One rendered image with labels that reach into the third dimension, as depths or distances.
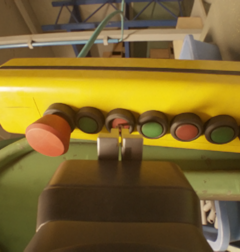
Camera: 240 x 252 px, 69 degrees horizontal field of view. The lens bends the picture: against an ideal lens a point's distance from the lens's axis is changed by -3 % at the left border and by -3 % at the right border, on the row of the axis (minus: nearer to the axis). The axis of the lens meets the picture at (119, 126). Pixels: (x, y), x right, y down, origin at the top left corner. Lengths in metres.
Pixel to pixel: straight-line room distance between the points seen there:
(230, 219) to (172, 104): 0.30
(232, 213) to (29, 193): 0.35
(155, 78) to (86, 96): 0.06
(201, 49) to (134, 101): 0.47
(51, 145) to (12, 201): 0.10
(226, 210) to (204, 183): 0.21
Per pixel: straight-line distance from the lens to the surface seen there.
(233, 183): 0.20
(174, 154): 0.21
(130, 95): 0.15
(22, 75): 0.20
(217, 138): 0.17
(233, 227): 0.42
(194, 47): 0.58
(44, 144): 0.17
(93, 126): 0.17
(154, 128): 0.16
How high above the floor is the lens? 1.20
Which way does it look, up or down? 5 degrees up
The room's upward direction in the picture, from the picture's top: 89 degrees counter-clockwise
